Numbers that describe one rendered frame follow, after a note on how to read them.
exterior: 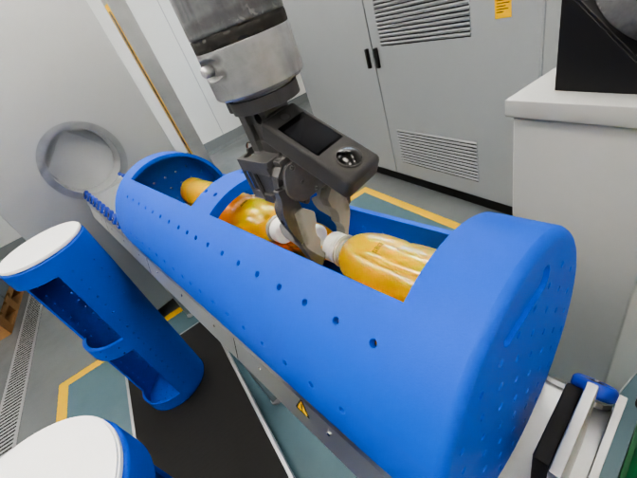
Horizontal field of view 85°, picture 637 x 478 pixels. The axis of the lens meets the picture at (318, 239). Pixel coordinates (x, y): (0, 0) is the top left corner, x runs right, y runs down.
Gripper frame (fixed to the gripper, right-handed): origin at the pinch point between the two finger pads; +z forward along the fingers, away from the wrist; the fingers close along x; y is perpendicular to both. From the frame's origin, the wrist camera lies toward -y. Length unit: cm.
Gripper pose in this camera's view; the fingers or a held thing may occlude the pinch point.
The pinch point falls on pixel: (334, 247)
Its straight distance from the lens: 43.8
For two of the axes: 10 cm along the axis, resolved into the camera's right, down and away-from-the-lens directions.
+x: -6.8, 5.9, -4.3
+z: 3.1, 7.7, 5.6
